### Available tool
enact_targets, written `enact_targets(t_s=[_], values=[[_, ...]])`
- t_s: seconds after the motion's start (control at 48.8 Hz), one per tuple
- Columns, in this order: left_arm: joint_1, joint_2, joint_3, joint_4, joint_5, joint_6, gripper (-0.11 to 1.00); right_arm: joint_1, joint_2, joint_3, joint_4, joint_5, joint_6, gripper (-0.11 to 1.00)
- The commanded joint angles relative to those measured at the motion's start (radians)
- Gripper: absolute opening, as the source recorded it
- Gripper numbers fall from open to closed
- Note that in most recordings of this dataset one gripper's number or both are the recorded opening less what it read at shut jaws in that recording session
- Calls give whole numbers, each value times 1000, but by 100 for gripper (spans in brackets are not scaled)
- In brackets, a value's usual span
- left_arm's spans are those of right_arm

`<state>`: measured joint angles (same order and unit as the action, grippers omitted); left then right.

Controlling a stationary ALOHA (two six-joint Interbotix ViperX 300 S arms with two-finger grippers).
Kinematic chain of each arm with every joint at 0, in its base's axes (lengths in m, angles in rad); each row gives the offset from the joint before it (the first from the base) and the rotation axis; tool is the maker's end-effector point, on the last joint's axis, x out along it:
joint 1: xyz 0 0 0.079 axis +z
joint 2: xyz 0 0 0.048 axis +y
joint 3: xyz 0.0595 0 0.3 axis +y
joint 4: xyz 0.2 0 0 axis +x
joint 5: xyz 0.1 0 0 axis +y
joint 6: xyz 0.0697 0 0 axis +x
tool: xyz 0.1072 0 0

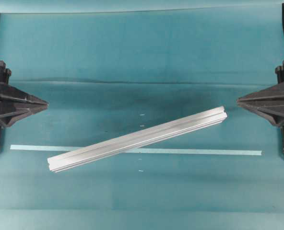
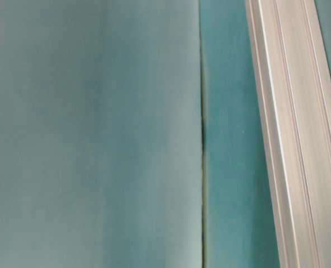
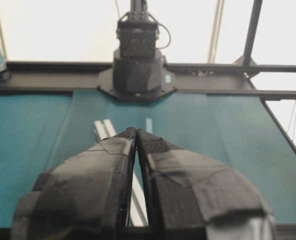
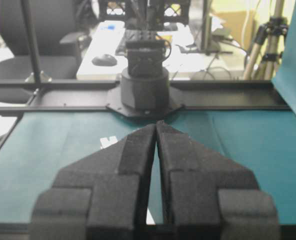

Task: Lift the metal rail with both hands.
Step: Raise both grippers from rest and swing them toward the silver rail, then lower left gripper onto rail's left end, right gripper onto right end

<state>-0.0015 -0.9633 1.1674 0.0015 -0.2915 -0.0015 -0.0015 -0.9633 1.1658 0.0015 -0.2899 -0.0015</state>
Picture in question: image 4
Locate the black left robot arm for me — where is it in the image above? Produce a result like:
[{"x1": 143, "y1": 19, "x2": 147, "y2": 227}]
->
[{"x1": 106, "y1": 0, "x2": 184, "y2": 119}]

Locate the white label tape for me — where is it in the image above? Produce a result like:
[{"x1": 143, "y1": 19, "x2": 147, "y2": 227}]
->
[{"x1": 99, "y1": 136, "x2": 118, "y2": 149}]

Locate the white desk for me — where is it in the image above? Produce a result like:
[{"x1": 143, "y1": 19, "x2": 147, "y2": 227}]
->
[{"x1": 76, "y1": 21, "x2": 246, "y2": 81}]

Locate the black office chair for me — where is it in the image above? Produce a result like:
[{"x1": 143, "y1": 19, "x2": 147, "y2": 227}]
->
[{"x1": 0, "y1": 0, "x2": 96, "y2": 104}]

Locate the black vertical frame post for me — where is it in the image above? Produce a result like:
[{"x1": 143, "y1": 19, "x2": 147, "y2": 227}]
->
[{"x1": 20, "y1": 0, "x2": 41, "y2": 84}]

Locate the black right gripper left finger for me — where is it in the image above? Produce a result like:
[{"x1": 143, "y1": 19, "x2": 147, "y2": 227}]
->
[{"x1": 30, "y1": 124, "x2": 155, "y2": 240}]

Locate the monitor stand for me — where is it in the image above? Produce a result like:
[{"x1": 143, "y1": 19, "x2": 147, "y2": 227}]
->
[{"x1": 189, "y1": 0, "x2": 221, "y2": 55}]

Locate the black computer mouse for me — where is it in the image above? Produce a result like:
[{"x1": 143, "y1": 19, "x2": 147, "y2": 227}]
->
[{"x1": 91, "y1": 54, "x2": 118, "y2": 67}]

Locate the camera tripod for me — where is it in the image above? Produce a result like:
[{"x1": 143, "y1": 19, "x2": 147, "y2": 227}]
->
[{"x1": 241, "y1": 0, "x2": 296, "y2": 81}]

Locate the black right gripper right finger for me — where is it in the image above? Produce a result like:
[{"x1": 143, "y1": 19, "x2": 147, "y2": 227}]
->
[{"x1": 156, "y1": 121, "x2": 280, "y2": 240}]

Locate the black frame rail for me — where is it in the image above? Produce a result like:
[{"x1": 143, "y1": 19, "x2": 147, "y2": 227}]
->
[{"x1": 0, "y1": 80, "x2": 290, "y2": 119}]

